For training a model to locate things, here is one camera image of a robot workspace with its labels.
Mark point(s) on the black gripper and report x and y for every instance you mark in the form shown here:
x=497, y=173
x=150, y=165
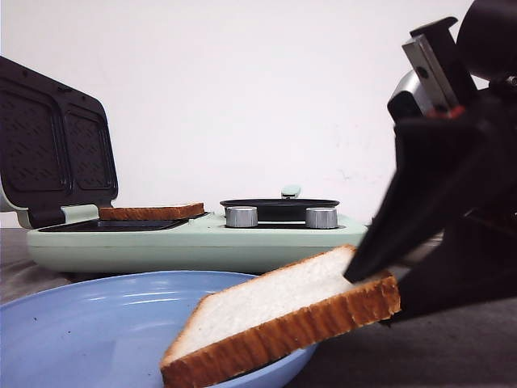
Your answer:
x=446, y=169

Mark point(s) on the white bread slice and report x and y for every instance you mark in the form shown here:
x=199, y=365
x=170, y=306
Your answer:
x=166, y=213
x=268, y=317

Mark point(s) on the breakfast maker lid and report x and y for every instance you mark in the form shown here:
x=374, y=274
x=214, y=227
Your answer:
x=55, y=148

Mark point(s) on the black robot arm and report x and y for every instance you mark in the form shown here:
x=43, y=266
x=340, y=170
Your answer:
x=487, y=44

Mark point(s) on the mint green breakfast maker base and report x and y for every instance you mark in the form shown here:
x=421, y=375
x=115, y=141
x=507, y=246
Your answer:
x=84, y=243

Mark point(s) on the silver right control knob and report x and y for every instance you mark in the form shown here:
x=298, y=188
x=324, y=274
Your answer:
x=321, y=218

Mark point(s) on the silver control knob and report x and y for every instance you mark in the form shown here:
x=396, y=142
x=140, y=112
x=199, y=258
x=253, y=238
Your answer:
x=321, y=218
x=241, y=216

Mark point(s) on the black frying pan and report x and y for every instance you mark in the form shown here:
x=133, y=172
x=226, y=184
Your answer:
x=281, y=209

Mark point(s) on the silver left control knob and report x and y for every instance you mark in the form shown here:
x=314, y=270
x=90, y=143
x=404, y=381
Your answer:
x=241, y=216

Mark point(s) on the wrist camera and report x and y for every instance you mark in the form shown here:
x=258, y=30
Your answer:
x=439, y=80

